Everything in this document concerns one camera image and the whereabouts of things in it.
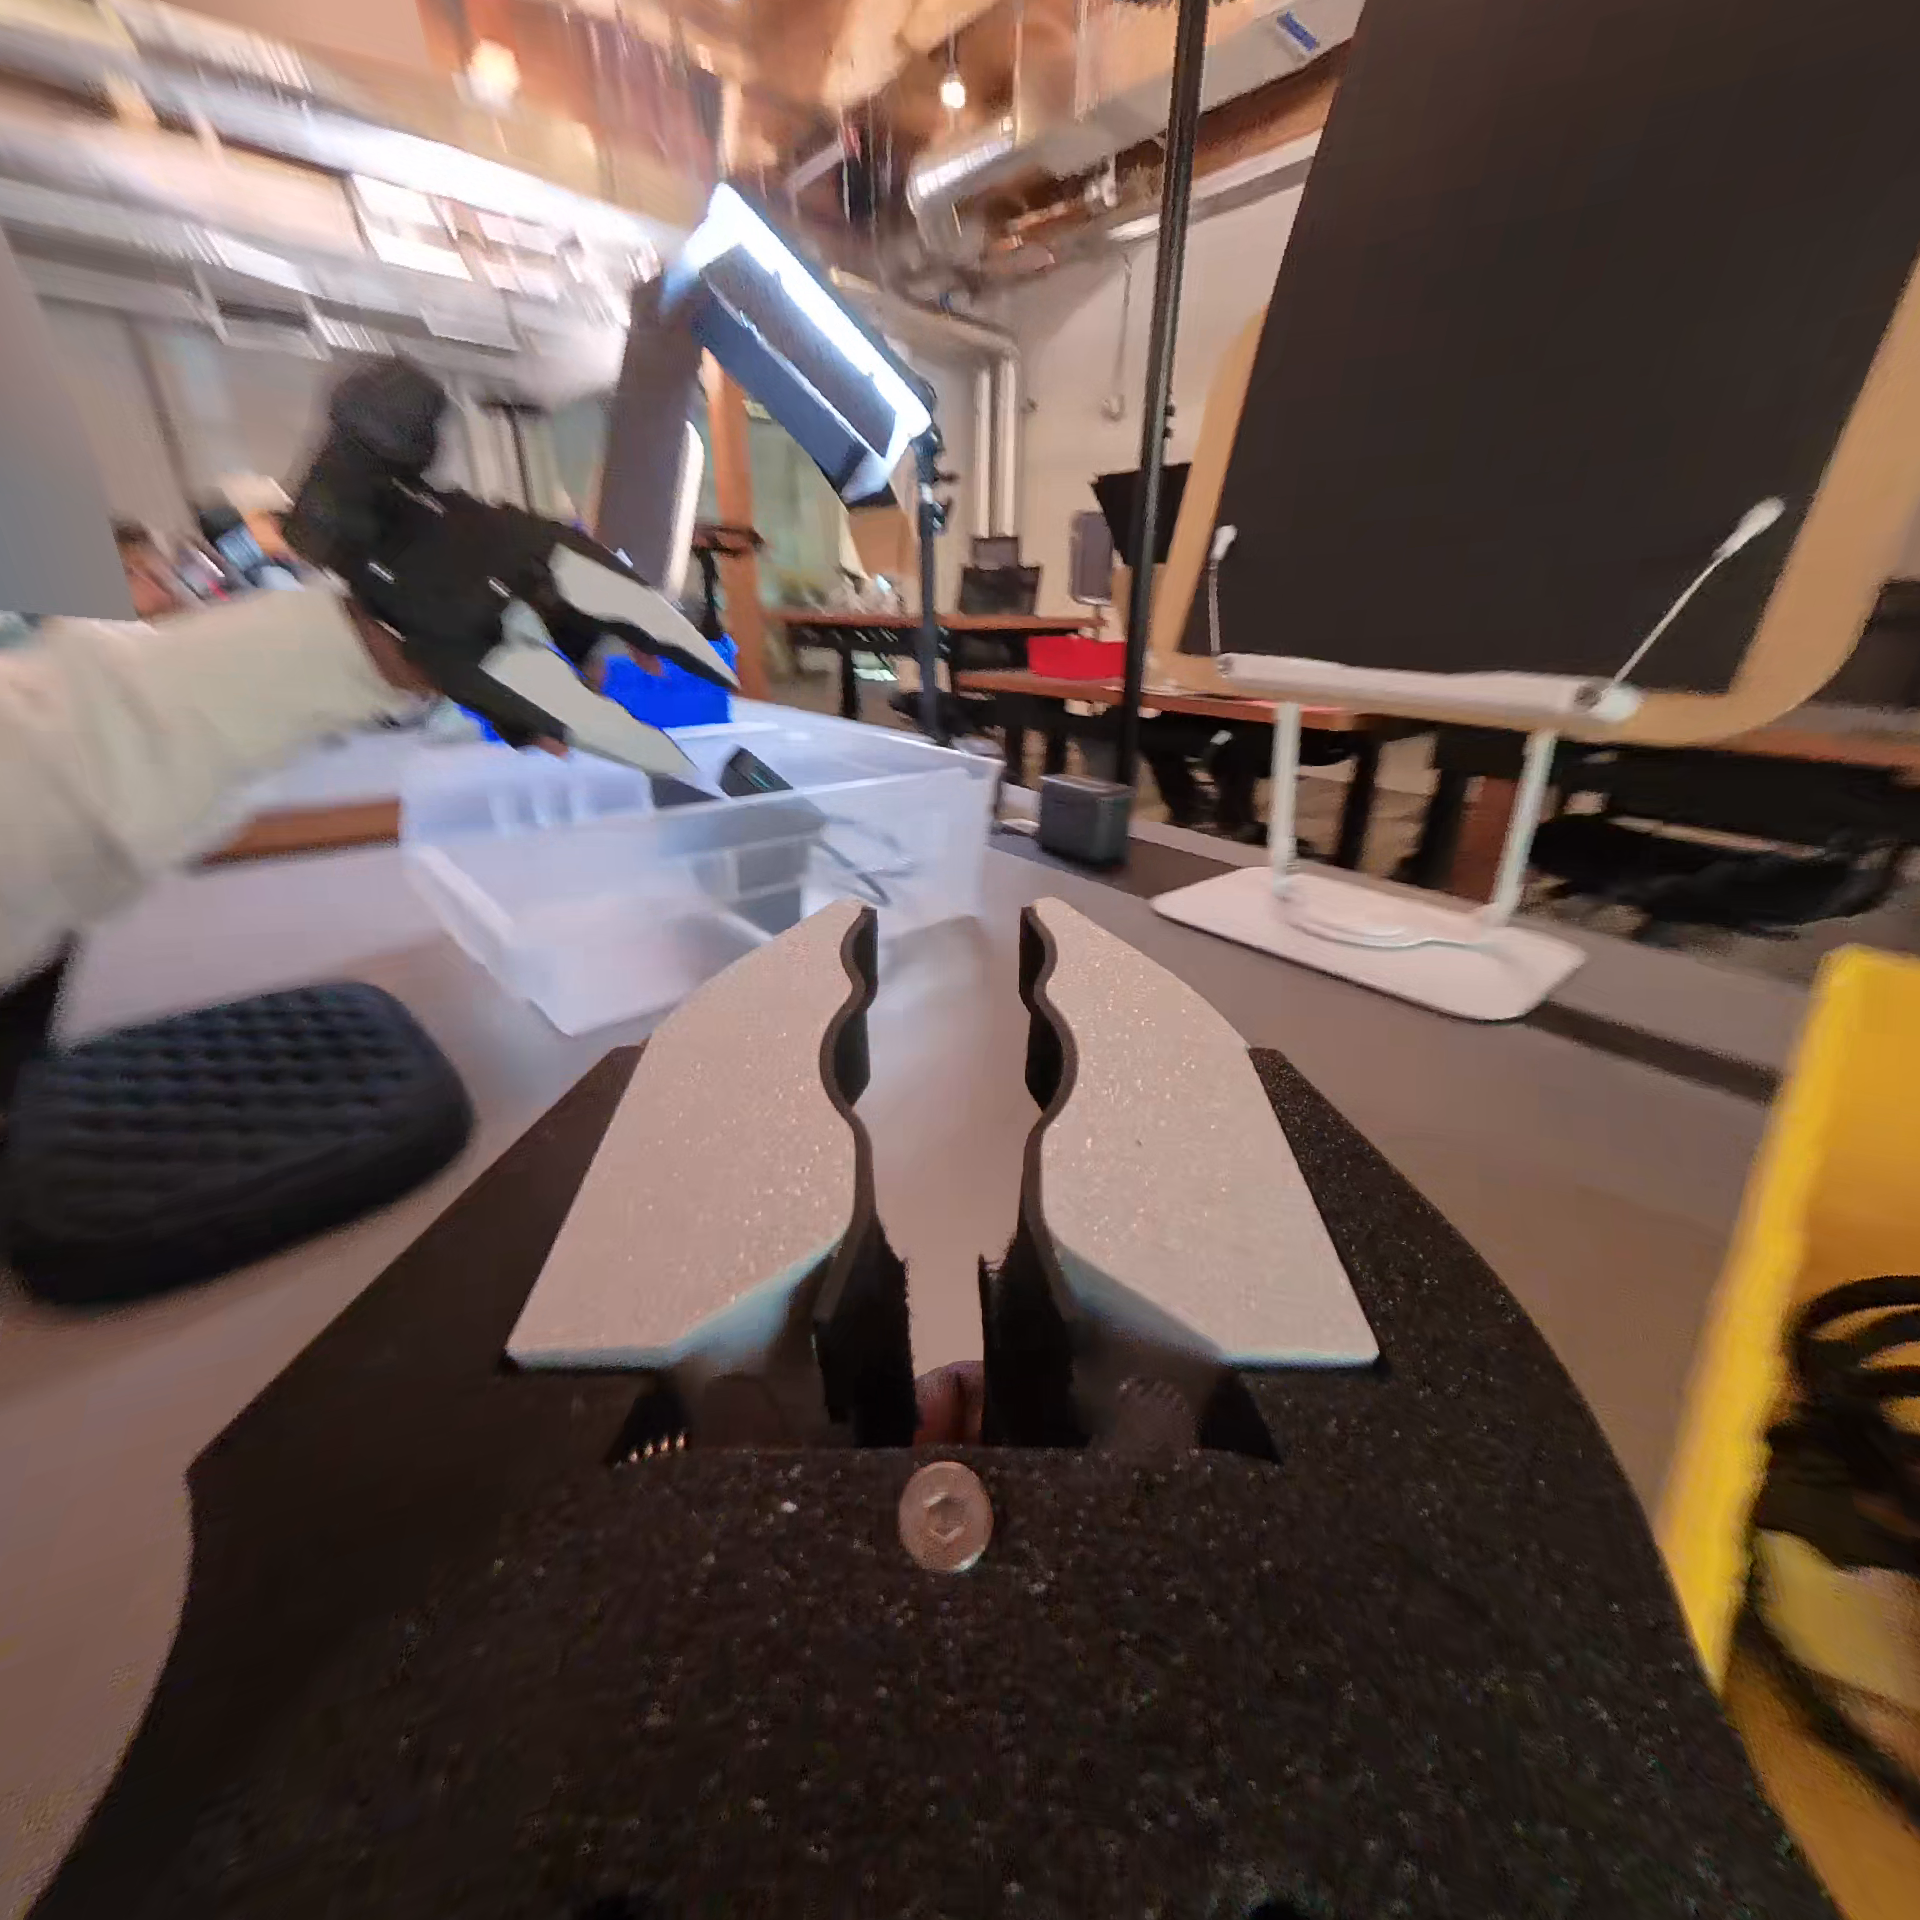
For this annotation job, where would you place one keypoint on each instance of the wooden table black legs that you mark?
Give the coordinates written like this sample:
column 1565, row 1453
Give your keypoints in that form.
column 930, row 617
column 1201, row 704

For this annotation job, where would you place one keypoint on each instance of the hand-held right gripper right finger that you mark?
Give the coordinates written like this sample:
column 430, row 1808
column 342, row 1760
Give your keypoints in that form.
column 1186, row 1185

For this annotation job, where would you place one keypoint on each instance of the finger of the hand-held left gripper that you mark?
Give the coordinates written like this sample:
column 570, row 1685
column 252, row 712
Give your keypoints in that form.
column 581, row 699
column 629, row 598

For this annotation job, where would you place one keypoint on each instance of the black light stand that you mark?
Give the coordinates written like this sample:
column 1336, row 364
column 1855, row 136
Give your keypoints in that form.
column 930, row 598

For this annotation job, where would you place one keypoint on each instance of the red plastic bin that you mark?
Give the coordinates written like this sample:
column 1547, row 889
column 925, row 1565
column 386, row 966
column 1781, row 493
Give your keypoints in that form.
column 1075, row 657

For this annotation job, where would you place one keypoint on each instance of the dark flat device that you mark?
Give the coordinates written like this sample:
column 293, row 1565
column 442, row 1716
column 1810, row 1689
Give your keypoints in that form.
column 752, row 773

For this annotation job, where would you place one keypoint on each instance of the studio light panel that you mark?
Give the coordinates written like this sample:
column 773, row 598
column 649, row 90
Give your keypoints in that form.
column 799, row 347

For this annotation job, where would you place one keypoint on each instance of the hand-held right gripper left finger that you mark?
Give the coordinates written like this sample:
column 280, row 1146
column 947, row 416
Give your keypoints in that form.
column 703, row 1185

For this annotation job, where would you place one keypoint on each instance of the black wrist rest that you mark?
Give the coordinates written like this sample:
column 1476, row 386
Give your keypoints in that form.
column 228, row 1126

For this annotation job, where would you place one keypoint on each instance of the person's left forearm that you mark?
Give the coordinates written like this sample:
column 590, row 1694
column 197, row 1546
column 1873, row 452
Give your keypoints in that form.
column 148, row 752

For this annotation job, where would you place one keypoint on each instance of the grey desk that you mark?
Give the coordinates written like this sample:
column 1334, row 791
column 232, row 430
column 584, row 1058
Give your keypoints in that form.
column 1351, row 1144

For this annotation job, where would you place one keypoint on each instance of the silver air duct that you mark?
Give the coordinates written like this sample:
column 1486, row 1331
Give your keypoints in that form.
column 992, row 171

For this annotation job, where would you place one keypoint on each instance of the black pole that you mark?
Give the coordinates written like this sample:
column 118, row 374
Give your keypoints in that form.
column 1153, row 452

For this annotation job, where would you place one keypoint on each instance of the black sheet wooden board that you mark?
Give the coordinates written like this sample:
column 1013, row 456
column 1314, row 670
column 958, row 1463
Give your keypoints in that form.
column 1578, row 299

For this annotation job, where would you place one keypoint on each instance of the white table wooden edge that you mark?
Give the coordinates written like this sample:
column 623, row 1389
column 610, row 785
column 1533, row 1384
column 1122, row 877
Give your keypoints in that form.
column 301, row 833

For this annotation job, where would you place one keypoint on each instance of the clear plastic bin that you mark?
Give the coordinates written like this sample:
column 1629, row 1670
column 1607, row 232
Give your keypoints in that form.
column 601, row 903

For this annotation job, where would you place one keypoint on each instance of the yellow plastic bin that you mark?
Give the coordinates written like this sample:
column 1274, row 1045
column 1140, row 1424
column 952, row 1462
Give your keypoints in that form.
column 1786, row 1199

